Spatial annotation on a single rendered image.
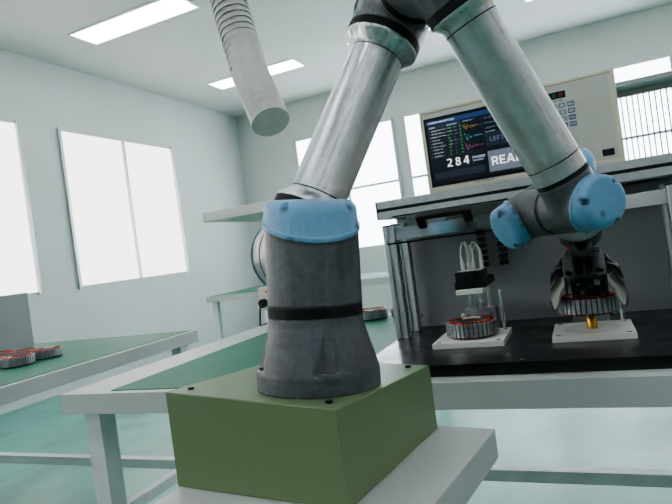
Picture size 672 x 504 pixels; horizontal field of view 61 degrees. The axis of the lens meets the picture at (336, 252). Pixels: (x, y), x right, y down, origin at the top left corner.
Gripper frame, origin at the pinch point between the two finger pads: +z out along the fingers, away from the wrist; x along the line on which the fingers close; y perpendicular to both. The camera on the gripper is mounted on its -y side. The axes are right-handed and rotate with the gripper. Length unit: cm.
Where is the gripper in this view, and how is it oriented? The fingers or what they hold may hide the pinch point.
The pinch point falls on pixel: (588, 304)
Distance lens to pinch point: 123.0
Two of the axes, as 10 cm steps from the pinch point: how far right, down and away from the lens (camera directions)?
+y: -2.5, 6.2, -7.4
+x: 9.1, -1.2, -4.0
